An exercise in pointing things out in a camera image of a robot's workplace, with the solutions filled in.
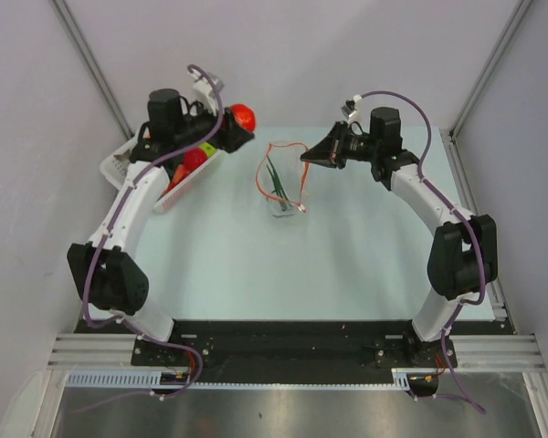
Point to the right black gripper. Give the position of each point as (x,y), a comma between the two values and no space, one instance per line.
(322,154)

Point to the green scallion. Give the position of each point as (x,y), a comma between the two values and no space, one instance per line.
(278,189)

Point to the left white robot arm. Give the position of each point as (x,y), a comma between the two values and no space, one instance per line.
(104,269)

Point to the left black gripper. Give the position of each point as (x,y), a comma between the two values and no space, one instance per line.
(230,137)

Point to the grey toy fish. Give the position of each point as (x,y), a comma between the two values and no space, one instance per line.
(122,159)

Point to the red tomato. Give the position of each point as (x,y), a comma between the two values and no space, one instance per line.
(244,116)

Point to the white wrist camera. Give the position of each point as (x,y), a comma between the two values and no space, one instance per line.
(350,110)
(207,89)

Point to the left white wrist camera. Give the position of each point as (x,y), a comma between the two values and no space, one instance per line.
(207,89)

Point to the clear orange zip top bag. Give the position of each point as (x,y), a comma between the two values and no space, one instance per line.
(293,174)

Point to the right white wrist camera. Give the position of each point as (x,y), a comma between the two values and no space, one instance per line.
(350,110)

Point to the orange carrot piece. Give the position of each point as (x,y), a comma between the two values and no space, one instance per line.
(180,174)

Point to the white slotted cable duct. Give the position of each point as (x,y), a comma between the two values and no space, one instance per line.
(170,380)

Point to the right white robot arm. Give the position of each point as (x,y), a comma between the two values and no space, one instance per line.
(463,257)

